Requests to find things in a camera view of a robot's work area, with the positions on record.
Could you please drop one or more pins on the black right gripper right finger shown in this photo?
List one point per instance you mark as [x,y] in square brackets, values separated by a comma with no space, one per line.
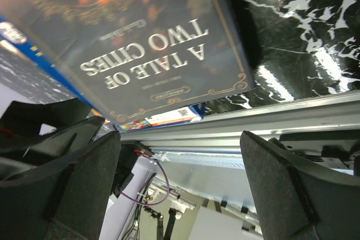
[296,198]

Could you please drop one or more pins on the dark tale of two cities book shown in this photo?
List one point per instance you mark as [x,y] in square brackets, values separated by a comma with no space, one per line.
[132,59]

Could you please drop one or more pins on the aluminium mounting rail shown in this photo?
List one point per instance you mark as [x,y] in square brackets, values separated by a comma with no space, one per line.
[221,133]

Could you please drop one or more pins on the black marble pattern mat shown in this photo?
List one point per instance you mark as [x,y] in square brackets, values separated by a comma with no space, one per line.
[297,49]

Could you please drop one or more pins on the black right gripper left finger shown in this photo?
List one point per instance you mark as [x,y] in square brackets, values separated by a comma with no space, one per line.
[63,199]

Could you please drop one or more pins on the white slotted cable duct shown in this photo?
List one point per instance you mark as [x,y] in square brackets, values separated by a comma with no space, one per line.
[220,177]

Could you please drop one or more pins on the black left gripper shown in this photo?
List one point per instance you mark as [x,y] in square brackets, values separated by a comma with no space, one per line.
[26,119]

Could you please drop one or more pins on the dark blue treehouse book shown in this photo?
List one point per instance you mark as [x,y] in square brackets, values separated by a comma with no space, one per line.
[163,120]

